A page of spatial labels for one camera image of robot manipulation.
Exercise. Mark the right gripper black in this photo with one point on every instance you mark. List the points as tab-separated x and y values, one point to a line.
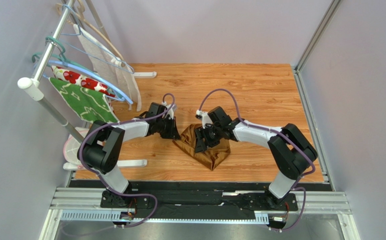
205	137

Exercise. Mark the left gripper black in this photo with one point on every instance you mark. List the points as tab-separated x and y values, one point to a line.
173	133

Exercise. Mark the brown satin napkin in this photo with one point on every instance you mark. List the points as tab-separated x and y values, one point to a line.
210	158

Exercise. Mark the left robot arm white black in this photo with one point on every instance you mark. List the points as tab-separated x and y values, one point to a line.
100	150

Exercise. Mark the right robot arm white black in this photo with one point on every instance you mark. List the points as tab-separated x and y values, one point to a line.
292	152

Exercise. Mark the light blue plastic hanger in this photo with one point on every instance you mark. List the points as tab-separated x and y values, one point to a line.
119	94

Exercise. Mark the green white patterned towel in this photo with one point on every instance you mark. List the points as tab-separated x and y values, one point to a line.
89	105

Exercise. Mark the beige grey hanging cloth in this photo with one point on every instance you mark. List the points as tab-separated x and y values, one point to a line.
122	80

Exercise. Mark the pink white mesh basket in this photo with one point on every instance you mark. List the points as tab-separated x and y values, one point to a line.
70	150

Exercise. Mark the red floral white cloth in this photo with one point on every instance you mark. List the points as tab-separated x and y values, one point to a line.
81	80

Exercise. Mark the teal plastic hanger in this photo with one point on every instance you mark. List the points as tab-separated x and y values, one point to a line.
60	58

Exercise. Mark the white metal clothes rack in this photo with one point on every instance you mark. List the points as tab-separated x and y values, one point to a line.
30	85

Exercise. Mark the wooden hanger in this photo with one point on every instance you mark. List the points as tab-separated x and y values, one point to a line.
98	28

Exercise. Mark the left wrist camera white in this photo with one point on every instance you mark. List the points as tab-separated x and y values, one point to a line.
170	107

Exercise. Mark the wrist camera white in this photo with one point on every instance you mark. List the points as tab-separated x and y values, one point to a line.
170	107
204	118

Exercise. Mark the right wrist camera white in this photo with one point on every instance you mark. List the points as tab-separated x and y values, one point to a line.
204	118

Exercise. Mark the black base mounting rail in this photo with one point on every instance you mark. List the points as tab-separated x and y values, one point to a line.
197	200

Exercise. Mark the aluminium corner frame post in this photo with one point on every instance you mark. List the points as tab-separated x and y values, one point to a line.
325	21

